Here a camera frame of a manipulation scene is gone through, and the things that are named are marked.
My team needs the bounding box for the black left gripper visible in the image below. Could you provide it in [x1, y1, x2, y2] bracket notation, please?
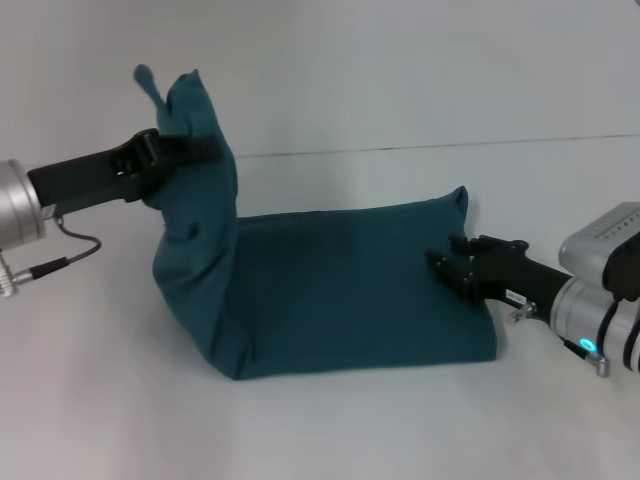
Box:
[27, 128, 223, 210]

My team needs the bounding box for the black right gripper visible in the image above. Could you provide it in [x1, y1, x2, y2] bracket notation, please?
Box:
[424, 234, 574, 307]

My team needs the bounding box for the teal t-shirt with FREE print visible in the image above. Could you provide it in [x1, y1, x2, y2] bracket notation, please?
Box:
[132, 63, 499, 382]

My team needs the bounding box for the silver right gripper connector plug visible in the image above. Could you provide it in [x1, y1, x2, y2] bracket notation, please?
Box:
[507, 302, 539, 322]

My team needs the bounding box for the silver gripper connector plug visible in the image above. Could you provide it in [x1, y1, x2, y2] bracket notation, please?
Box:
[507, 302, 539, 322]
[0, 252, 15, 300]

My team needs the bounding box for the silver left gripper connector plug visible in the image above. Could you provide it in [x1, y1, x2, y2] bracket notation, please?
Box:
[0, 252, 15, 300]

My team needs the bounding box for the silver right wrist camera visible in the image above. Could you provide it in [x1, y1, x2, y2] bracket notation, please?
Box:
[558, 201, 640, 301]

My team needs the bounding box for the right wrist cable with plug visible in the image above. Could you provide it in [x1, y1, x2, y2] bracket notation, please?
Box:
[562, 339, 612, 379]

